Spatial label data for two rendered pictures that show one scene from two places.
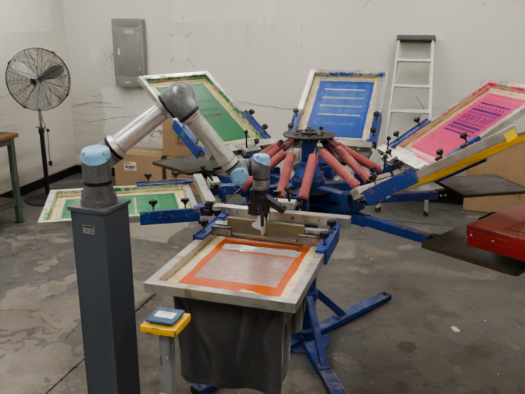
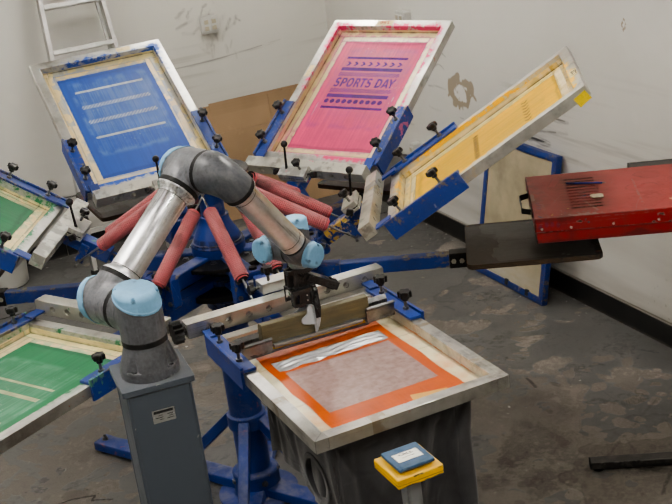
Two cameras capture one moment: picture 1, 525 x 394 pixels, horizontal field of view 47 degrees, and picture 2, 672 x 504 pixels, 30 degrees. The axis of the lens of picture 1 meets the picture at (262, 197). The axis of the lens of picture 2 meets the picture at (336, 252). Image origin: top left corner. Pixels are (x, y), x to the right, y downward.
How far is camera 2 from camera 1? 226 cm
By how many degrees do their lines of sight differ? 38
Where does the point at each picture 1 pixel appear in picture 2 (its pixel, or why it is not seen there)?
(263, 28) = not seen: outside the picture
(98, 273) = (187, 476)
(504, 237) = (584, 217)
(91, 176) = (153, 330)
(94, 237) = (175, 422)
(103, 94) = not seen: outside the picture
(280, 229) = (337, 312)
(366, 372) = not seen: hidden behind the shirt
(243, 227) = (286, 330)
